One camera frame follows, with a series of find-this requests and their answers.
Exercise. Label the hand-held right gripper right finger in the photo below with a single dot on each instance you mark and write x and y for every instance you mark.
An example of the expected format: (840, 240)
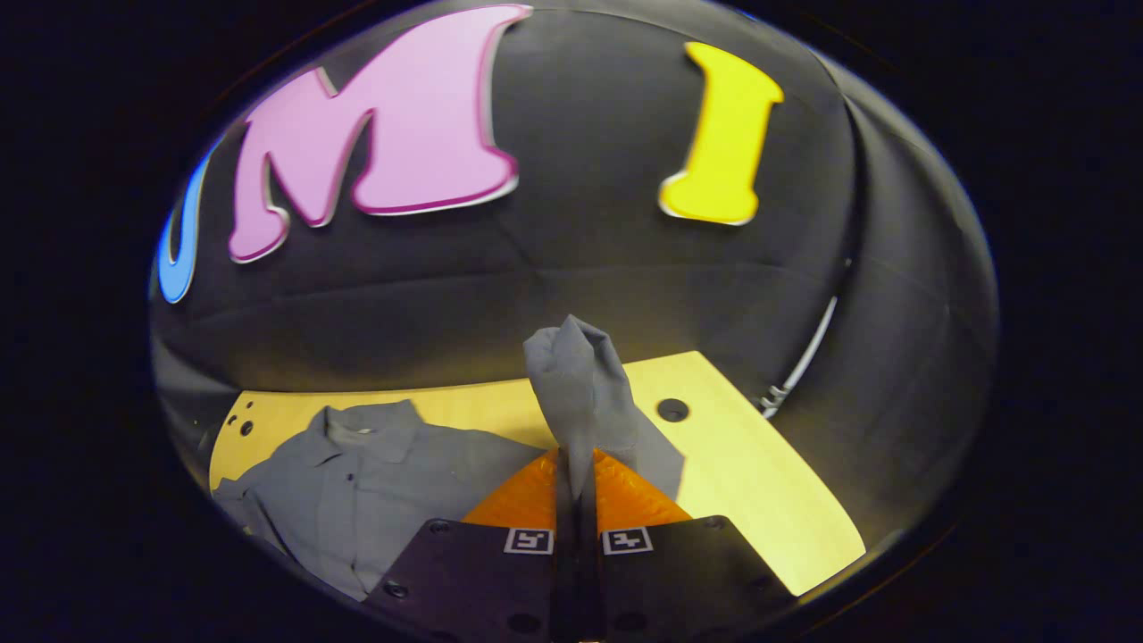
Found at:
(591, 580)

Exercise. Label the black backdrop cloth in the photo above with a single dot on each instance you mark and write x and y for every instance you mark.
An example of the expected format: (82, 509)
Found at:
(580, 268)

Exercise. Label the grey collared shirt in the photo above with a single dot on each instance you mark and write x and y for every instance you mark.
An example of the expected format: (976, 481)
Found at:
(384, 482)

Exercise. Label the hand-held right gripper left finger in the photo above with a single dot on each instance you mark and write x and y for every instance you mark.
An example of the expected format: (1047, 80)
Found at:
(564, 580)

